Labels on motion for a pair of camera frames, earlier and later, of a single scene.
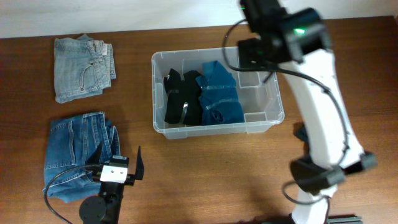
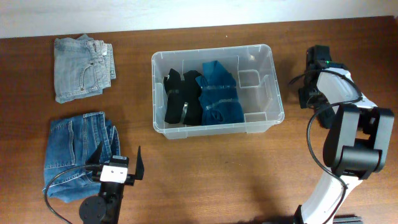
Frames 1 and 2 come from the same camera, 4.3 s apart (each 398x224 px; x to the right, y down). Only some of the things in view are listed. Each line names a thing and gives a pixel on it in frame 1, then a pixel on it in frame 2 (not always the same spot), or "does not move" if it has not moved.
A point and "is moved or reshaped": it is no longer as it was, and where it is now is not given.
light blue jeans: [83, 67] does not move
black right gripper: [245, 58] → [309, 100]
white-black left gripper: [139, 170] does not move
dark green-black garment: [300, 130] is moved or reshaped
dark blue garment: [219, 97] does not move
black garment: [179, 91] does not move
